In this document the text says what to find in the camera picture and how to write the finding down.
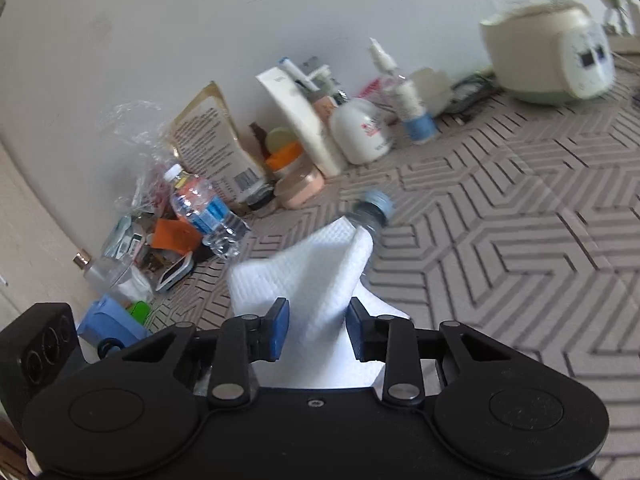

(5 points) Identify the white crumpled plastic bag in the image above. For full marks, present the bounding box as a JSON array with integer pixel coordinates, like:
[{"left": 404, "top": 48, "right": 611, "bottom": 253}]
[{"left": 112, "top": 265, "right": 156, "bottom": 303}]

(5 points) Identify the white pump lotion bottle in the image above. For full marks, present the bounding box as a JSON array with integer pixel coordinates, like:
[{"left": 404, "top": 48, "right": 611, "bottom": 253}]
[{"left": 305, "top": 65, "right": 394, "bottom": 166}]

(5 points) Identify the blue label water bottle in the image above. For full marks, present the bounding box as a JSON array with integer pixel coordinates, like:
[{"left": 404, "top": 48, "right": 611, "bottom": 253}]
[{"left": 162, "top": 164, "right": 251, "bottom": 260}]

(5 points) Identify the pink pump bottle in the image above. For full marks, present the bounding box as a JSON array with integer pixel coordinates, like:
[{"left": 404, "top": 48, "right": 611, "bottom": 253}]
[{"left": 311, "top": 95, "right": 341, "bottom": 121}]

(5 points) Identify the pale green round lid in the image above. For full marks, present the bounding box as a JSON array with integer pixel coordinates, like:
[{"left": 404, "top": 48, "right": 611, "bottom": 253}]
[{"left": 265, "top": 127, "right": 298, "bottom": 156}]

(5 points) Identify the geometric patterned tablecloth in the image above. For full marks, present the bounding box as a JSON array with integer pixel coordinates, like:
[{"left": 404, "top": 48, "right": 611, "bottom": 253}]
[{"left": 150, "top": 55, "right": 640, "bottom": 480}]

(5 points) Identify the pink cosmetic jar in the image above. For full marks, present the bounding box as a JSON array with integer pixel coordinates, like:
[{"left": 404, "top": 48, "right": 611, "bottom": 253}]
[{"left": 275, "top": 152, "right": 326, "bottom": 210}]

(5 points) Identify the cream electric kettle base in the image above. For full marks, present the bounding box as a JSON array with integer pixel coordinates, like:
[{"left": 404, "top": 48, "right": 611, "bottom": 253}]
[{"left": 479, "top": 2, "right": 617, "bottom": 107}]

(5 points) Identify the white cosmetic tube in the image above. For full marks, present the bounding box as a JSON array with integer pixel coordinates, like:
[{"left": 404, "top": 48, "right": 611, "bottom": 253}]
[{"left": 256, "top": 67, "right": 347, "bottom": 178}]

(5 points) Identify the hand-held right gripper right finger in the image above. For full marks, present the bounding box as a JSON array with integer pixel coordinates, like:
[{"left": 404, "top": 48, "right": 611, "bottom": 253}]
[{"left": 346, "top": 297, "right": 518, "bottom": 407}]

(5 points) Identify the white paper towel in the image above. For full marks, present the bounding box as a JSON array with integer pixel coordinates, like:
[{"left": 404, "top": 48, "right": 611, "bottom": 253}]
[{"left": 227, "top": 216, "right": 413, "bottom": 391}]

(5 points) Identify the small white device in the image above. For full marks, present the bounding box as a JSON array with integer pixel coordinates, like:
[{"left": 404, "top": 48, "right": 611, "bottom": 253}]
[{"left": 156, "top": 254, "right": 195, "bottom": 292}]

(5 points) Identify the pink packet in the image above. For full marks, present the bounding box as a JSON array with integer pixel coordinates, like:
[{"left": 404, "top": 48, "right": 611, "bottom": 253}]
[{"left": 356, "top": 77, "right": 386, "bottom": 103}]

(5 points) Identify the clear crumpled plastic bag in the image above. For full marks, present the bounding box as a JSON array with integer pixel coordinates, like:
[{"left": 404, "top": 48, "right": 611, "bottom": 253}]
[{"left": 97, "top": 100, "right": 173, "bottom": 221}]

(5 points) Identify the white plastic container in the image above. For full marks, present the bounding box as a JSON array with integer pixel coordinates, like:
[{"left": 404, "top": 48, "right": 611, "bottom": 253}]
[{"left": 407, "top": 66, "right": 453, "bottom": 116}]

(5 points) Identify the black cable bundle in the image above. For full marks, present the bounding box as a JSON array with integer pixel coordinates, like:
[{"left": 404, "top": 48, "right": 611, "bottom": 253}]
[{"left": 447, "top": 74, "right": 503, "bottom": 113}]

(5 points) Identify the blue plastic box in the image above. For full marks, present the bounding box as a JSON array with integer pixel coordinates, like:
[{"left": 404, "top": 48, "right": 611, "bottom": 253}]
[{"left": 76, "top": 294, "right": 152, "bottom": 356}]

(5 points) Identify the clear plastic bottle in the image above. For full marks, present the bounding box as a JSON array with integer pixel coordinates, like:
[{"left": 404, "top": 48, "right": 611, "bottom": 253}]
[{"left": 350, "top": 189, "right": 396, "bottom": 233}]

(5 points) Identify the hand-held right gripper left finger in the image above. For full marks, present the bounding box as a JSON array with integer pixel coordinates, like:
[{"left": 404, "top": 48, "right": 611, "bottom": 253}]
[{"left": 117, "top": 297, "right": 291, "bottom": 409}]

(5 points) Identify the white blue pen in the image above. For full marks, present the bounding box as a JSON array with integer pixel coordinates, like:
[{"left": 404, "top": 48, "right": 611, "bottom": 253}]
[{"left": 277, "top": 56, "right": 321, "bottom": 93}]

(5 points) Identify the beige printed pouch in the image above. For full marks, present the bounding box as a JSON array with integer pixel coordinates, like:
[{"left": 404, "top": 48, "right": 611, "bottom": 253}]
[{"left": 167, "top": 81, "right": 266, "bottom": 203}]

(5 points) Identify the small printed medicine box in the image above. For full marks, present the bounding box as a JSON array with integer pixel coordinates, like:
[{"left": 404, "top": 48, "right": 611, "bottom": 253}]
[{"left": 102, "top": 212, "right": 156, "bottom": 266}]

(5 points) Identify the orange lid jar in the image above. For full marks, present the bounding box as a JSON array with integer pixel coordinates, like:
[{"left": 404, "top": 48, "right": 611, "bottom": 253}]
[{"left": 265, "top": 142, "right": 306, "bottom": 171}]

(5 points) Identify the clear spray bottle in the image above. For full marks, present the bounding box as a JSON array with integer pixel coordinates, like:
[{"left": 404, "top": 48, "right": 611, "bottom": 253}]
[{"left": 369, "top": 37, "right": 437, "bottom": 145}]

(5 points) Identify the black round jar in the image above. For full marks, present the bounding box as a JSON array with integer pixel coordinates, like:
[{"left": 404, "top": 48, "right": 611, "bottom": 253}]
[{"left": 245, "top": 185, "right": 276, "bottom": 211}]

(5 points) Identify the orange box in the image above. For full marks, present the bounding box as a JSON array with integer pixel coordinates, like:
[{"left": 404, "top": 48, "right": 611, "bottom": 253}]
[{"left": 151, "top": 217, "right": 203, "bottom": 252}]

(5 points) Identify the glass perfume bottle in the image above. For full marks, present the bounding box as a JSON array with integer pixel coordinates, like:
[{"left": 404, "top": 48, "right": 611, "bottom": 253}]
[{"left": 72, "top": 254, "right": 113, "bottom": 291}]

